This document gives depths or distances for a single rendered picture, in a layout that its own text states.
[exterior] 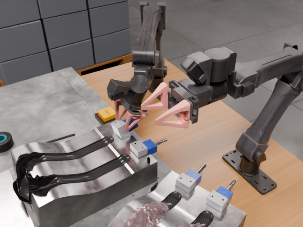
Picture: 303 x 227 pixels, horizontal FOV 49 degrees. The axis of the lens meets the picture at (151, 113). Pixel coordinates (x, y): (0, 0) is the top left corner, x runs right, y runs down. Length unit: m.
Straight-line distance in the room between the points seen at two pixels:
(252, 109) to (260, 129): 1.84
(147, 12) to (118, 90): 0.31
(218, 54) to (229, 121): 0.66
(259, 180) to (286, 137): 1.55
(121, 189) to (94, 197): 0.09
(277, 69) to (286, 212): 0.44
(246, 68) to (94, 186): 0.54
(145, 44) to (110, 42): 2.09
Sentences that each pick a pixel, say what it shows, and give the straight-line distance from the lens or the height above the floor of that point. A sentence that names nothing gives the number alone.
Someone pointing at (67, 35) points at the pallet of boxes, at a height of 0.49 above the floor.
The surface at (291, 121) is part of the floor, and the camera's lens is 2.86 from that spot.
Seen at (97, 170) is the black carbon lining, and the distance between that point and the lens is 1.05.
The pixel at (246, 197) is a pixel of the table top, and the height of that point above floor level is 0.80.
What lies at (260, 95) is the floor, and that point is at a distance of 3.09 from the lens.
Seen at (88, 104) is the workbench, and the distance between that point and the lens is 1.47.
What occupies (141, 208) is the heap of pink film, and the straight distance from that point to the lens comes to 0.91.
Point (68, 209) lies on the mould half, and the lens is 0.98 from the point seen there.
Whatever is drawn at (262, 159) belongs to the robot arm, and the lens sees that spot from 1.10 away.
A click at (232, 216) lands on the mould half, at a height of 0.86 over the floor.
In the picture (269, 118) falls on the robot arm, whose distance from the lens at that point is 1.05.
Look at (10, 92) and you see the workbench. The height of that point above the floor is 0.80.
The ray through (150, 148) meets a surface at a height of 0.90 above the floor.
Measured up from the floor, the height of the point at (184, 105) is 1.23.
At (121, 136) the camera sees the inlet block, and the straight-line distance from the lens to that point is 1.12.
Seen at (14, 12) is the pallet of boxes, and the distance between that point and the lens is 2.74.
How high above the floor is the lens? 1.64
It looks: 37 degrees down
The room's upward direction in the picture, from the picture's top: straight up
